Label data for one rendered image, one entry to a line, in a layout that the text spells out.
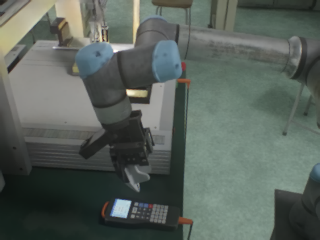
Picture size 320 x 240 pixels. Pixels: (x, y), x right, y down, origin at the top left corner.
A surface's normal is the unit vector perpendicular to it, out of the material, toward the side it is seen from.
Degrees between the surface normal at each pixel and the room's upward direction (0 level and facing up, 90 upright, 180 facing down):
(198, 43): 66
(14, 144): 90
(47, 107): 0
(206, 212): 0
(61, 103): 0
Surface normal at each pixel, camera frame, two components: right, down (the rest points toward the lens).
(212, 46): 0.04, 0.20
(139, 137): -0.16, 0.58
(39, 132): 0.02, -0.81
